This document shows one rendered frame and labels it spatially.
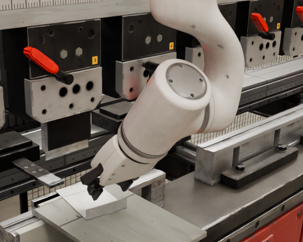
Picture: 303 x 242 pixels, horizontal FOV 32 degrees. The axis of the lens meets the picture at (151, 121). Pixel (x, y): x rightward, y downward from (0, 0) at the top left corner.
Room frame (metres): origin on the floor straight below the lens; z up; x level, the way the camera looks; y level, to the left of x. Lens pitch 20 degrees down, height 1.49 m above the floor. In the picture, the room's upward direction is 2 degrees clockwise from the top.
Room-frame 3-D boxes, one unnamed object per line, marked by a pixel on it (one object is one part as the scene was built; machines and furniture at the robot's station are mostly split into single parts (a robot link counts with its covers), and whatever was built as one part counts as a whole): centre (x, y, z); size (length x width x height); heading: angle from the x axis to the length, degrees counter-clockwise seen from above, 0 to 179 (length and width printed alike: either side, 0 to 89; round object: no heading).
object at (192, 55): (1.18, -0.11, 1.26); 0.15 x 0.09 x 0.17; 135
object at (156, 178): (0.95, 0.12, 0.92); 0.39 x 0.06 x 0.10; 135
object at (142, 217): (0.81, 0.05, 1.00); 0.26 x 0.18 x 0.01; 45
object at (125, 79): (1.04, 0.03, 1.26); 0.15 x 0.09 x 0.17; 135
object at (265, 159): (1.30, -0.31, 0.89); 0.30 x 0.05 x 0.03; 135
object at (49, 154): (0.91, 0.16, 1.13); 0.10 x 0.02 x 0.10; 135
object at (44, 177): (1.03, 0.28, 1.01); 0.26 x 0.12 x 0.05; 45
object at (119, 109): (1.28, 0.03, 1.01); 0.26 x 0.12 x 0.05; 45
